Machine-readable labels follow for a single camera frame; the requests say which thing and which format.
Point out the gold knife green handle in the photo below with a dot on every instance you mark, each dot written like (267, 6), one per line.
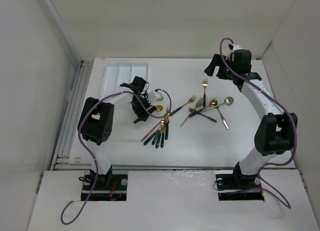
(156, 140)
(162, 136)

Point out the silver fork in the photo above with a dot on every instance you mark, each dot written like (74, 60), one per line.
(220, 114)

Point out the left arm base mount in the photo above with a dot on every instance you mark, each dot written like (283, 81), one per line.
(109, 187)

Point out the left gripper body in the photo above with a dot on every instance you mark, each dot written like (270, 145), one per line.
(148, 105)

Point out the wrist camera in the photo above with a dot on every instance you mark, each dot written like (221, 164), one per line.
(232, 48)
(154, 97)

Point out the gold fork green handle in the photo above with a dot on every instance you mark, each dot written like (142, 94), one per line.
(204, 85)
(166, 123)
(191, 100)

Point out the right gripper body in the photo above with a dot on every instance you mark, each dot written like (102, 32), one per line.
(230, 62)

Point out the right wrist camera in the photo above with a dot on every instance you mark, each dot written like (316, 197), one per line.
(232, 48)

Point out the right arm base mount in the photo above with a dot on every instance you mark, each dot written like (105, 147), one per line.
(232, 186)

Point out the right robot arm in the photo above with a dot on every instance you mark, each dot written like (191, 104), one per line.
(275, 134)

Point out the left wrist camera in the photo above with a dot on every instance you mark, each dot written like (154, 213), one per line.
(154, 97)

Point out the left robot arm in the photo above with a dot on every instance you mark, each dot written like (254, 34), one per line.
(96, 122)

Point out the white cutlery tray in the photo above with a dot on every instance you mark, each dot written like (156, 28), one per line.
(117, 73)

